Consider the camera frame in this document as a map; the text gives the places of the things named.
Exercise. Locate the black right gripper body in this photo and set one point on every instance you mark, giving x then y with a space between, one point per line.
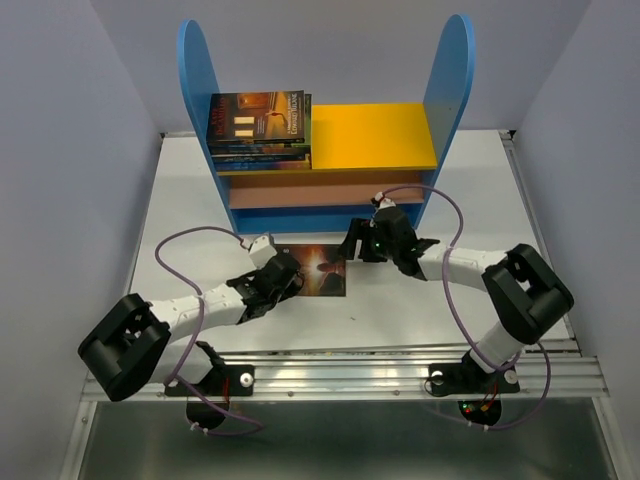
378 246

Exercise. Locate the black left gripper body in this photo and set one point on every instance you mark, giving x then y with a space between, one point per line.
283 293

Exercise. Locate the Three Days to See book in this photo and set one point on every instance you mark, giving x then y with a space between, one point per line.
321 265

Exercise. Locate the Animal Farm book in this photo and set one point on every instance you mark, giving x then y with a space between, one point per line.
280 146

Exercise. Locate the Jane Eyre book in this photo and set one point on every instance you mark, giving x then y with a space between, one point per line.
256 166

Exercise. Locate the Little Women floral book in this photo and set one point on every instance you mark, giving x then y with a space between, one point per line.
259 158

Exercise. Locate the Tale of Two Cities book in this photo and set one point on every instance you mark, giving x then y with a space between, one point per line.
263 151

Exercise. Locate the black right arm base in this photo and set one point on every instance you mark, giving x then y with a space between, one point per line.
479 391

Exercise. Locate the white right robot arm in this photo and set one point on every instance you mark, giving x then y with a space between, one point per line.
527 295

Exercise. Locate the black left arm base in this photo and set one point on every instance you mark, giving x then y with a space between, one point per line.
213 395

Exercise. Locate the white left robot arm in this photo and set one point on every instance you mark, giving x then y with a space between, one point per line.
126 349

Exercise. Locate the blue yellow wooden bookshelf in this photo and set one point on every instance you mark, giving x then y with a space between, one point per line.
356 149

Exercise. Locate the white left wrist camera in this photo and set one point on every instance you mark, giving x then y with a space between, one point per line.
260 250

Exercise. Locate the aluminium mounting rail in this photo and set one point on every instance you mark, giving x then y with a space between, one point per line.
395 376

